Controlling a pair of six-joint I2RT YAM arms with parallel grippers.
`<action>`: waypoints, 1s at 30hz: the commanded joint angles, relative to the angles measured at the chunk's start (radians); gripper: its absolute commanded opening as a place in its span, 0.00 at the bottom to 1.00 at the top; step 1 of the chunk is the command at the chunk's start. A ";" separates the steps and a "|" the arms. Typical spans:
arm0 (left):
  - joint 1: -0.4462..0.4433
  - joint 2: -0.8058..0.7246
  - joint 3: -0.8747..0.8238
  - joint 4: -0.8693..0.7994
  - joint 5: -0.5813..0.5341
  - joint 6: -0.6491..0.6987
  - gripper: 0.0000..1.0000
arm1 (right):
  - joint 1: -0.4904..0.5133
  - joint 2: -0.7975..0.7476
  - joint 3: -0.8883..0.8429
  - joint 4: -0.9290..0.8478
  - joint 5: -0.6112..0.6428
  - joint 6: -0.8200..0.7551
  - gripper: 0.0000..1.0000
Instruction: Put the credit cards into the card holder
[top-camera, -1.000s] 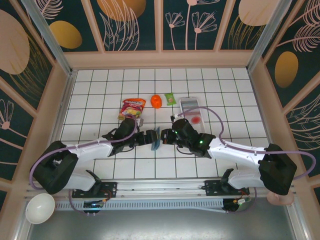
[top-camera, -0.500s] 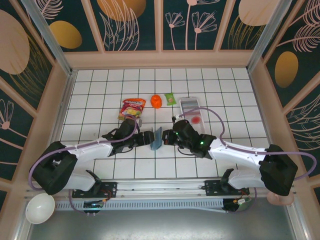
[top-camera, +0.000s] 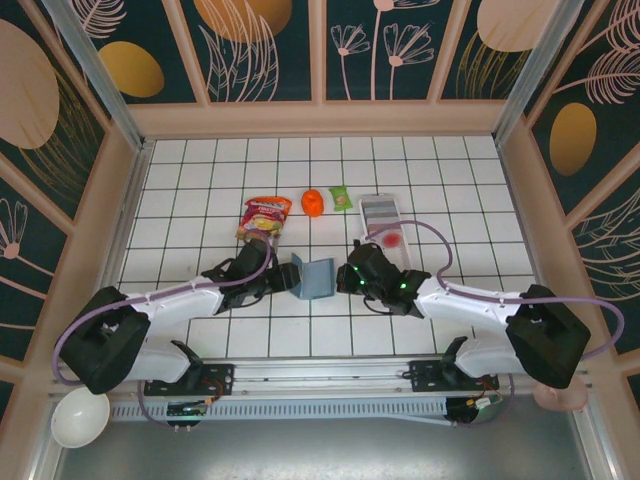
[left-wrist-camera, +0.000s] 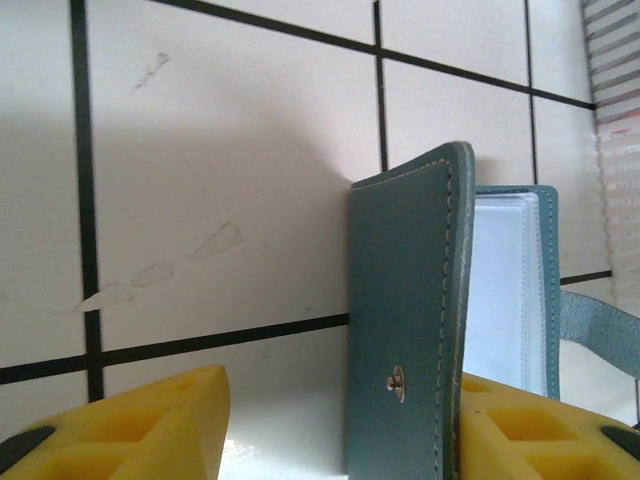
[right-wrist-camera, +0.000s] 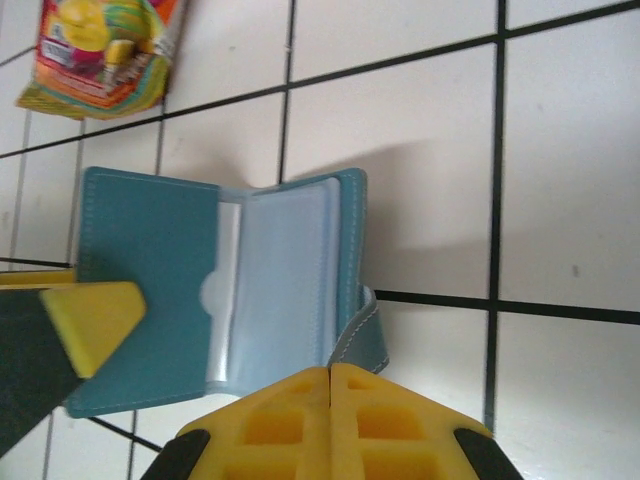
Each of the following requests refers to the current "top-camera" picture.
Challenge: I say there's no blue card holder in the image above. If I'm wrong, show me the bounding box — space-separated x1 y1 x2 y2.
290 252 337 301

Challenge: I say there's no white plastic card tray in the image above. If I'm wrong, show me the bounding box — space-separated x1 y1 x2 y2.
358 193 415 269

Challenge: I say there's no card with red circle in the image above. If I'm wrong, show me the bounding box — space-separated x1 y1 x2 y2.
367 222 407 252

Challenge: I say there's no stack of grey cards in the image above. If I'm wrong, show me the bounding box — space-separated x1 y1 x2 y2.
362 197 401 226

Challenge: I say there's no red fruit snack bag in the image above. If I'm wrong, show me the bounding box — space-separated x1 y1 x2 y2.
235 195 293 246

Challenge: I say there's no orange crumpled object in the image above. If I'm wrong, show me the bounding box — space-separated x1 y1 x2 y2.
300 188 326 219

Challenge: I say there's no small green snack packet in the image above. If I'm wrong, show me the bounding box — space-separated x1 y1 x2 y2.
328 185 354 211

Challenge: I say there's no left controller circuit board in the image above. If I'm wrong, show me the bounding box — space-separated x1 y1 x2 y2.
166 399 210 419

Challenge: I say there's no controller circuit board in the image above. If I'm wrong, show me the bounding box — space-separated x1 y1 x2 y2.
446 394 504 426
166 399 210 419

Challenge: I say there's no right controller circuit board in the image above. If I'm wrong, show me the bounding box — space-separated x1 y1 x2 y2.
446 394 504 426

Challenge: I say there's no pink translucent cup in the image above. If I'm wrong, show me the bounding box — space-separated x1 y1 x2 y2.
532 375 590 412

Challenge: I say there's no white bowl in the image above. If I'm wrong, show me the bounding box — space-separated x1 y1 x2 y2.
52 387 111 449

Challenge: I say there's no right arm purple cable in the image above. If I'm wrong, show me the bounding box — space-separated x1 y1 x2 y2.
362 221 626 429

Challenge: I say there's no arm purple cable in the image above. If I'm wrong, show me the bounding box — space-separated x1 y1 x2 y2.
52 238 276 429
362 221 626 429

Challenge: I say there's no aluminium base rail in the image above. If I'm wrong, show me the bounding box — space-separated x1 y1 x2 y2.
49 353 594 401

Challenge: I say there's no grey slotted cable duct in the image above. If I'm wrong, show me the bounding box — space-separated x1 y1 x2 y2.
108 402 449 422

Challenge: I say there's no white flat cable strip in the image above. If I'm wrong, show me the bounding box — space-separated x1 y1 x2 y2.
377 410 454 428

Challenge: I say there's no left aluminium side rail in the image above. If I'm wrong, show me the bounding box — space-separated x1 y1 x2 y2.
88 139 156 339

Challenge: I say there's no aluminium side rail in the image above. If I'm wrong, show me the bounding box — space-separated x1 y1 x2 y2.
493 137 574 354
88 139 156 339

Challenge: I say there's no right aluminium side rail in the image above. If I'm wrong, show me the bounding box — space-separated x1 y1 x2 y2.
493 137 574 354

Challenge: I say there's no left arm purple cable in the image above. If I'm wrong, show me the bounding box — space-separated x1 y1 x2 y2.
52 238 276 429

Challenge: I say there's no right aluminium frame post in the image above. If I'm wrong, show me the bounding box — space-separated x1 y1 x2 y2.
492 0 589 146

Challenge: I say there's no aluminium frame post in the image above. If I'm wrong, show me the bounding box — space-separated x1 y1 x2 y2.
492 0 589 146
42 0 154 151

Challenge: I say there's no left aluminium frame post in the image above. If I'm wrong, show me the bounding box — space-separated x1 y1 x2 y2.
42 0 154 151

